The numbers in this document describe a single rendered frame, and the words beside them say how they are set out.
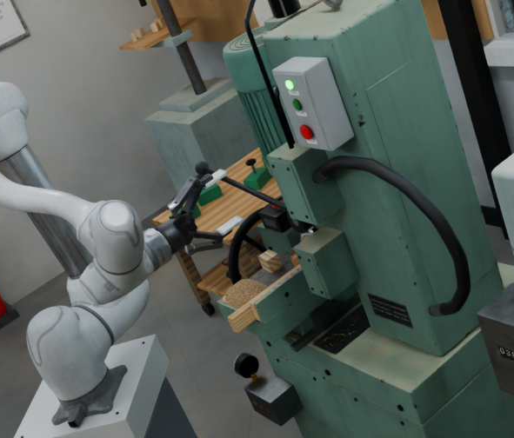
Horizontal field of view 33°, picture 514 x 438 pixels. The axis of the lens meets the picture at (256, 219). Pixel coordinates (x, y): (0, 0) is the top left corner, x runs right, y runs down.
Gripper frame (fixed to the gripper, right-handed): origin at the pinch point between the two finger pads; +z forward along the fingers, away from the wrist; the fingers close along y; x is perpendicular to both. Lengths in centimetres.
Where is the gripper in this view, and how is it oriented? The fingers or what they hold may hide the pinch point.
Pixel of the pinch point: (229, 197)
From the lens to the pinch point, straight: 211.1
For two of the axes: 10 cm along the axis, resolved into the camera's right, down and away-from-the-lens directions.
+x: -6.0, -2.8, 7.5
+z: 7.5, -5.2, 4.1
